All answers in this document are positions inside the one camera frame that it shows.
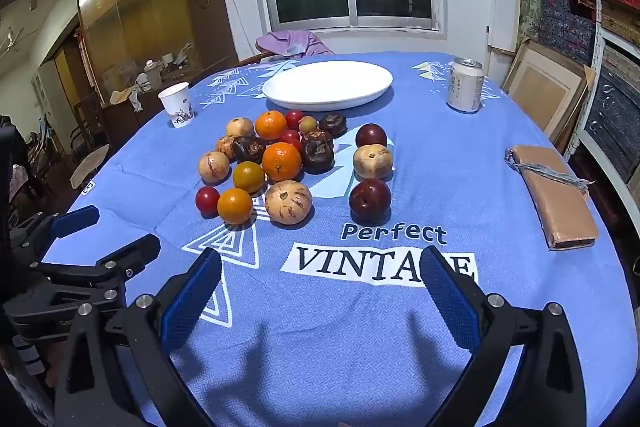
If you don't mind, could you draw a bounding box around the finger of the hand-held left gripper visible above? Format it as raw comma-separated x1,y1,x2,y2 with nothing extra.
10,205,101,254
32,234,162,308

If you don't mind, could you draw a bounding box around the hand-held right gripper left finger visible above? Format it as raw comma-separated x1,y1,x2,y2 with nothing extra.
54,248,223,427

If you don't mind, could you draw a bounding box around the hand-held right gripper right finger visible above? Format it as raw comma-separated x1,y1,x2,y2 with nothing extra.
420,245,589,427

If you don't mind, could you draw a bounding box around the yellowish small tangerine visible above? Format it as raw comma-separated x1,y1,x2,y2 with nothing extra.
232,161,266,194
217,188,254,225

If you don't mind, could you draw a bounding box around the tan pepino melon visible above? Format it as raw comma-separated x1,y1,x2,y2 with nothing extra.
198,151,231,184
352,144,394,180
226,117,255,138
215,135,238,160

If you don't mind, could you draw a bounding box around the dark red plum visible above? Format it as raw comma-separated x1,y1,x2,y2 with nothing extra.
355,123,388,148
348,178,392,222

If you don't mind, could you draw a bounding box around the striped pepino melon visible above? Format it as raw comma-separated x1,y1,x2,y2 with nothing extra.
264,180,314,226

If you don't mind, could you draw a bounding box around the dark brown water chestnut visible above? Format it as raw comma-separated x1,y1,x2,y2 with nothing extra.
318,112,347,138
301,140,335,174
301,129,334,148
231,136,267,164

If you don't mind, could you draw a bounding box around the orange tangerine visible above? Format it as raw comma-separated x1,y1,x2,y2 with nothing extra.
261,142,303,182
254,111,288,142

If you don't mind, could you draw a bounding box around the white oval plate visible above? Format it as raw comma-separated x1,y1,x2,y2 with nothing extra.
262,60,394,112

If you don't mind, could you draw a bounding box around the blue printed tablecloth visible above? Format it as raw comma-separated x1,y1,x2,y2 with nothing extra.
40,52,638,427

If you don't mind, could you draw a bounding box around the white printed paper cup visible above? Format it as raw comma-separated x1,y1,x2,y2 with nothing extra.
158,82,195,128

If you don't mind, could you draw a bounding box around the white drink can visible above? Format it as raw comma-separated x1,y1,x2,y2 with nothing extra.
446,57,485,113

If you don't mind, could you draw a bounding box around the wooden glass cabinet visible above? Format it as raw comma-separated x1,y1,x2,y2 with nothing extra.
74,0,240,108

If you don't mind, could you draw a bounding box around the wooden chair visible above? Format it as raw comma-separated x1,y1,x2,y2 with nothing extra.
235,51,281,68

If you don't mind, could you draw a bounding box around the purple garment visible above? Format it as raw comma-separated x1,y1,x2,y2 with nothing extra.
255,30,336,58

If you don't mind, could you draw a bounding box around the white metal storage rack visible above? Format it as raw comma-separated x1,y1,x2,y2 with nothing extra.
570,0,640,208

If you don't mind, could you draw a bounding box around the tan wallet with cord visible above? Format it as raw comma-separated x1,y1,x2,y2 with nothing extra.
505,145,600,251

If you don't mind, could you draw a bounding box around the wooden picture frame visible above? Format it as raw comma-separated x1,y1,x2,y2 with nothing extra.
500,38,596,148

